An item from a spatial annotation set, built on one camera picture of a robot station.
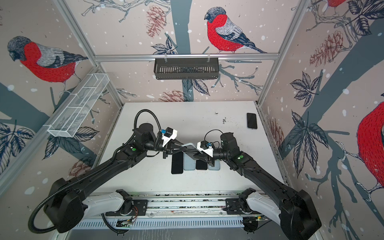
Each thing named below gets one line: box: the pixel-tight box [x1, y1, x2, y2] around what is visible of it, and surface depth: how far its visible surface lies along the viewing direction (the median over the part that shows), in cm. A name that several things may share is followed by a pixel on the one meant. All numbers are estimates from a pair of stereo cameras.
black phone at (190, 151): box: [181, 145, 202, 161], surface depth 71 cm
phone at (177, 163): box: [171, 151, 184, 174], surface depth 90 cm
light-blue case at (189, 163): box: [183, 152, 196, 171], surface depth 90 cm
